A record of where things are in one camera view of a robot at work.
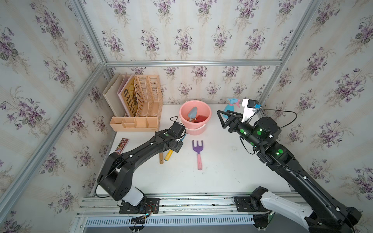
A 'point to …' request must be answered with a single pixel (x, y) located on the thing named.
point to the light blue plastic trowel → (193, 113)
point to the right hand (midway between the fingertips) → (224, 111)
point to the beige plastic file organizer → (148, 102)
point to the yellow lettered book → (129, 97)
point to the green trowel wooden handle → (161, 158)
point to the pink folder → (121, 86)
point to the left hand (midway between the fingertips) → (177, 145)
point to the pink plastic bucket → (204, 109)
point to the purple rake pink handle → (198, 148)
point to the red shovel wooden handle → (199, 119)
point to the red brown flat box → (122, 145)
